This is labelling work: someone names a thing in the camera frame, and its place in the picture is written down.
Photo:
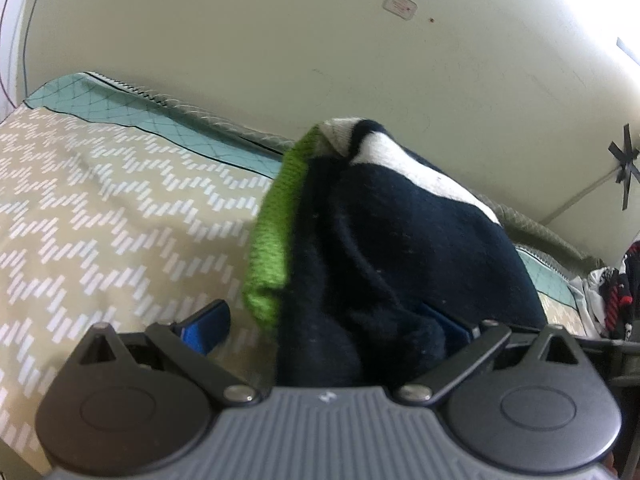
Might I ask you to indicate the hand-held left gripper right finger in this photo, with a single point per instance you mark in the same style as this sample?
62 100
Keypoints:
450 325

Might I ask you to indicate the black tape cross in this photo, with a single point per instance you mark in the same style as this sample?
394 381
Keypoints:
626 162

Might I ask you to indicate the navy white green knitted sweater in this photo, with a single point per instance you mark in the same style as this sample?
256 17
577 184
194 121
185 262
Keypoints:
390 240

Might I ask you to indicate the white wall plate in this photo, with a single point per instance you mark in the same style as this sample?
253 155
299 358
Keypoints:
400 5

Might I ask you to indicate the beige zigzag patterned blanket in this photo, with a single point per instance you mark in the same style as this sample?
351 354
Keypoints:
110 210

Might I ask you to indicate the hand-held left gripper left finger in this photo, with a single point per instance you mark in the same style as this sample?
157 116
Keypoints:
205 327

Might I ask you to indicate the grey tape strip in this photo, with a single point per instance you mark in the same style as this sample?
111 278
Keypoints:
629 51

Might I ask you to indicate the pile of mixed clothes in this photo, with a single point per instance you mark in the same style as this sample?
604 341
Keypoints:
615 295

